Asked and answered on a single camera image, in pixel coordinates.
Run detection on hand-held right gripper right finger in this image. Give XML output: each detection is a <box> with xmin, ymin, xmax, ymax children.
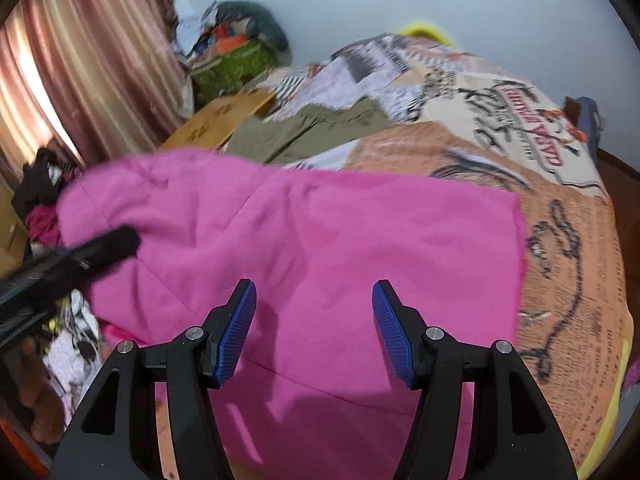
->
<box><xmin>371</xmin><ymin>280</ymin><xmax>573</xmax><ymax>480</ymax></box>

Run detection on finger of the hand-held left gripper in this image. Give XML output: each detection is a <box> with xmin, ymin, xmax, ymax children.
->
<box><xmin>30</xmin><ymin>225</ymin><xmax>142</xmax><ymax>297</ymax></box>

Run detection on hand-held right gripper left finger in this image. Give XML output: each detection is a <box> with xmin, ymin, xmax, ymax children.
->
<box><xmin>49</xmin><ymin>279</ymin><xmax>258</xmax><ymax>480</ymax></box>

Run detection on pink pants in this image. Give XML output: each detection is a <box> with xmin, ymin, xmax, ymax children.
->
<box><xmin>56</xmin><ymin>149</ymin><xmax>528</xmax><ymax>480</ymax></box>

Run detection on olive green pants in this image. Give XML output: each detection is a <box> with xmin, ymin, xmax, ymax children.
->
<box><xmin>225</xmin><ymin>97</ymin><xmax>396</xmax><ymax>165</ymax></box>

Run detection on dark cloth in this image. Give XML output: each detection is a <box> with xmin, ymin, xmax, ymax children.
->
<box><xmin>12</xmin><ymin>147</ymin><xmax>87</xmax><ymax>217</ymax></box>

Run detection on wooden lap desk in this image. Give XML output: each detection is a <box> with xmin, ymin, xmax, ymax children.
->
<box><xmin>160</xmin><ymin>89</ymin><xmax>277</xmax><ymax>152</ymax></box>

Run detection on printed blanket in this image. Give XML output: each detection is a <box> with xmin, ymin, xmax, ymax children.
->
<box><xmin>220</xmin><ymin>32</ymin><xmax>633</xmax><ymax>473</ymax></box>

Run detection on striped curtain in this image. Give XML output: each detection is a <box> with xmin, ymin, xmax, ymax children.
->
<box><xmin>0</xmin><ymin>0</ymin><xmax>195</xmax><ymax>183</ymax></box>

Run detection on green patterned bag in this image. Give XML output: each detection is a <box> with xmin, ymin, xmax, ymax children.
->
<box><xmin>190</xmin><ymin>40</ymin><xmax>279</xmax><ymax>107</ymax></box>

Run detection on yellow bed sheet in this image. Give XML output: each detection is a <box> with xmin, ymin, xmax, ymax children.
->
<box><xmin>575</xmin><ymin>350</ymin><xmax>632</xmax><ymax>477</ymax></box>

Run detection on pile of light clothes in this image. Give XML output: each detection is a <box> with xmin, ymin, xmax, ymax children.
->
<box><xmin>177</xmin><ymin>7</ymin><xmax>221</xmax><ymax>61</ymax></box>

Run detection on grey blue backpack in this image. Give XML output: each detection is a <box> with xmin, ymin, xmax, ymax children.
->
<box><xmin>564</xmin><ymin>96</ymin><xmax>607</xmax><ymax>161</ymax></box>

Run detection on yellow foam tube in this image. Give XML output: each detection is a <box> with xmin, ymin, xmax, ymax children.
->
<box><xmin>400</xmin><ymin>21</ymin><xmax>457</xmax><ymax>47</ymax></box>

